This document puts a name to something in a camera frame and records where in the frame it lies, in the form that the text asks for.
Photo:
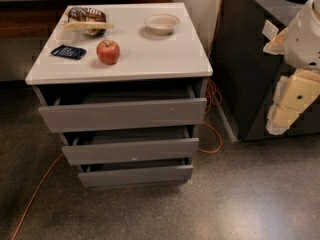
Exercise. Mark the brown snack bag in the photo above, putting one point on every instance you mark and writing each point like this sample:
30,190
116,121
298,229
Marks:
89,20

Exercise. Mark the grey drawer cabinet white top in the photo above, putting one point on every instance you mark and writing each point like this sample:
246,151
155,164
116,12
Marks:
150,67

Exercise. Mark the grey bottom drawer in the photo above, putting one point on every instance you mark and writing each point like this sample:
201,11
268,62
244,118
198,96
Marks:
136,173

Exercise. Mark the dark blue snack packet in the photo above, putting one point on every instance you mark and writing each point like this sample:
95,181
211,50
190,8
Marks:
69,52

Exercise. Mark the white label on bin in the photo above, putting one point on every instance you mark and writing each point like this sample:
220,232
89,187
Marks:
269,30

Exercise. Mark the dark wooden bench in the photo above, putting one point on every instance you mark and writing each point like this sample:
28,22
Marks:
20,19

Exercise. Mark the grey middle drawer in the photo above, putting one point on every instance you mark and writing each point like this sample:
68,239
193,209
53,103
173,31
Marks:
131,145

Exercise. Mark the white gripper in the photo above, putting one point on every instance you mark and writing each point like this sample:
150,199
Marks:
304,44

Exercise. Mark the grey drawer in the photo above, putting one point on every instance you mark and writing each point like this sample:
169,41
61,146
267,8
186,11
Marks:
131,145
136,173
123,115

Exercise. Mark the black trash bin cabinet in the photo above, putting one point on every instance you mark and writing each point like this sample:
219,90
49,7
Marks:
244,74

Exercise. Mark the white paper bowl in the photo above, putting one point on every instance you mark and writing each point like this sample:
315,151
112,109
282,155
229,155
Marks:
161,24

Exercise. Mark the grey top drawer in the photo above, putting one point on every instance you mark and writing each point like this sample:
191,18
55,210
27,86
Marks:
123,115

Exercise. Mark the red apple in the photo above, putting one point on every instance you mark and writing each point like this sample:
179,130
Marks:
108,52

